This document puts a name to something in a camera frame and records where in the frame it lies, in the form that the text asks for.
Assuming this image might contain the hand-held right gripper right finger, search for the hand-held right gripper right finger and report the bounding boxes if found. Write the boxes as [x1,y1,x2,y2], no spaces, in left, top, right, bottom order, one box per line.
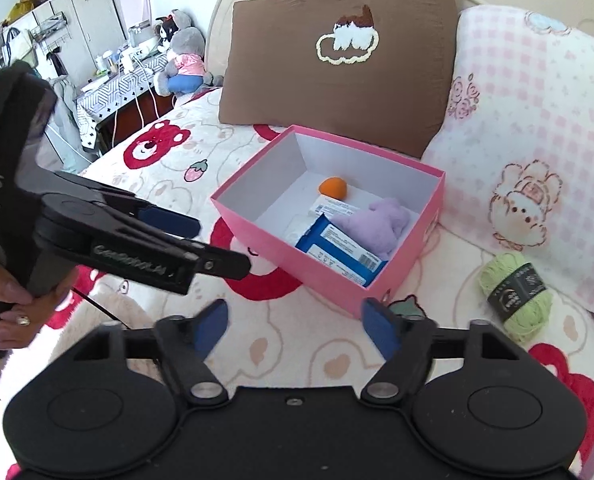
[359,297,532,406]

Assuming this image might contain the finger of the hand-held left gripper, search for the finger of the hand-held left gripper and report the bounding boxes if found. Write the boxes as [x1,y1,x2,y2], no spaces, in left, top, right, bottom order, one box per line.
[52,170,201,239]
[84,230,252,297]

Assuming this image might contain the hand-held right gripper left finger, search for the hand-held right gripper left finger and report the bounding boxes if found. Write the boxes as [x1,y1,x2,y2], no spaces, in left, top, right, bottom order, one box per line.
[70,298,228,407]

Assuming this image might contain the blue snack packet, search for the blue snack packet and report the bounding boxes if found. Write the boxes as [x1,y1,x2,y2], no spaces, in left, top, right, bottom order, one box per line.
[295,213,389,288]

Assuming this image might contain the pink cardboard box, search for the pink cardboard box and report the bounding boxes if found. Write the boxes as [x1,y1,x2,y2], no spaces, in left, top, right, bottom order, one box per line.
[210,125,446,320]

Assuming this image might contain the purple plush toy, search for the purple plush toy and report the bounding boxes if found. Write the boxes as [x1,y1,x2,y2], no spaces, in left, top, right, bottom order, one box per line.
[333,197,412,261]

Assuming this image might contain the white packet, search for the white packet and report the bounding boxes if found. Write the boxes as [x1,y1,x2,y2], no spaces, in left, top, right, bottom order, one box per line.
[308,196,364,222]

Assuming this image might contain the orange ball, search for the orange ball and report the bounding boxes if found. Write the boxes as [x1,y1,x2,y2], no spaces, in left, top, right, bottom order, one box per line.
[318,176,348,198]

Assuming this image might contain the green yarn ball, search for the green yarn ball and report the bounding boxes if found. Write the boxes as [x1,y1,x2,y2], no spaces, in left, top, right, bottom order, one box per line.
[478,252,554,343]

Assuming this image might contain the person's left hand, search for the person's left hand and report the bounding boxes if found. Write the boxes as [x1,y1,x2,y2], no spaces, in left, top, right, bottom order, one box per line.
[0,255,78,351]

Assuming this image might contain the printed bear blanket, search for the printed bear blanket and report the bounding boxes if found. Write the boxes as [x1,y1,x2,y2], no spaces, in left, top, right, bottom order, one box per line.
[0,87,594,480]

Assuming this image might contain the grey hanging jacket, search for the grey hanging jacket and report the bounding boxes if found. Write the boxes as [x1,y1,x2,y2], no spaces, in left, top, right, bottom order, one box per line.
[42,50,93,161]

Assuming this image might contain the wooden nightstand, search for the wooden nightstand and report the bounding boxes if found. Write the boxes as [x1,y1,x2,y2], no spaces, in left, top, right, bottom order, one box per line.
[100,92,178,153]

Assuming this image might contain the patterned table cloth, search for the patterned table cloth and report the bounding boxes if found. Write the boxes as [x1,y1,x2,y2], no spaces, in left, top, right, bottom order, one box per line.
[74,55,170,148]

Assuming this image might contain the yellow bag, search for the yellow bag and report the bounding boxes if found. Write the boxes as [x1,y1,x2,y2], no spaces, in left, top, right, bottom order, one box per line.
[7,2,35,23]

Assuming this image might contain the white cabinets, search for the white cabinets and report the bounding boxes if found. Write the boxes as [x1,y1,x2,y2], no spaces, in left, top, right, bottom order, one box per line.
[0,0,130,91]

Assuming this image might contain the white appliance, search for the white appliance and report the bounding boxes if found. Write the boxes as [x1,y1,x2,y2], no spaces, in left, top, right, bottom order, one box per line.
[127,22,155,53]

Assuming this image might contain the grey plush toy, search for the grey plush toy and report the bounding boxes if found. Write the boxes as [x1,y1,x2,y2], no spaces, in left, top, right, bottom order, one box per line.
[154,9,224,97]

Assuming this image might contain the brown pillow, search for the brown pillow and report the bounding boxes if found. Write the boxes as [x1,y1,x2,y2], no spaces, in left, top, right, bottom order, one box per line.
[218,0,458,160]

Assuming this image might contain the black and white plush toy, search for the black and white plush toy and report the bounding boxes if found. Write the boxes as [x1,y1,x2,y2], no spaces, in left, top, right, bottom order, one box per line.
[155,12,180,51]

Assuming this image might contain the pink checked pillow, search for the pink checked pillow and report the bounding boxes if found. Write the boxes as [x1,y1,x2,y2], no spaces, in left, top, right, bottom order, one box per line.
[422,5,594,316]

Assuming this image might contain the black cable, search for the black cable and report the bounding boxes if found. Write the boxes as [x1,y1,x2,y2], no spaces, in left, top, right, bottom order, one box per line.
[74,287,123,328]

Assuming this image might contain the white cable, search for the white cable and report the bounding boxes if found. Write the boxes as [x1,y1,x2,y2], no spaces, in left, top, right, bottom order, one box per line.
[127,57,163,123]

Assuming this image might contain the wire rack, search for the wire rack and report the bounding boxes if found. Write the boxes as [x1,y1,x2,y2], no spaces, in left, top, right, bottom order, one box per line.
[30,12,73,43]

